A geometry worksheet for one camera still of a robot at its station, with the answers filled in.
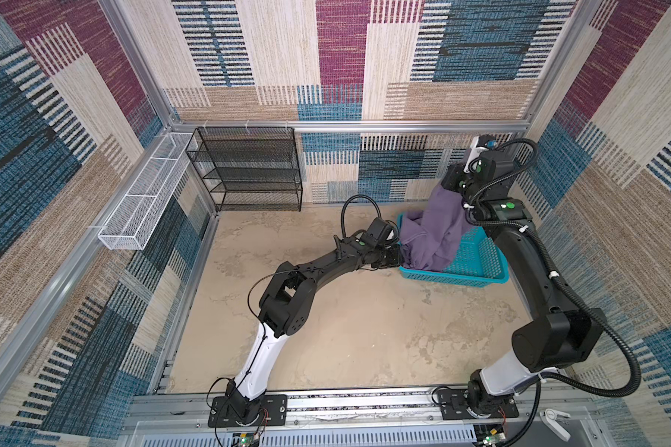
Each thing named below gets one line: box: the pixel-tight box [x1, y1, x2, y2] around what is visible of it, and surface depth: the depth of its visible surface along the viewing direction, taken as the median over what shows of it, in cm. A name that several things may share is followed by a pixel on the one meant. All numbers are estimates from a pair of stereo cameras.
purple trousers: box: [399, 183, 473, 272], surface depth 90 cm
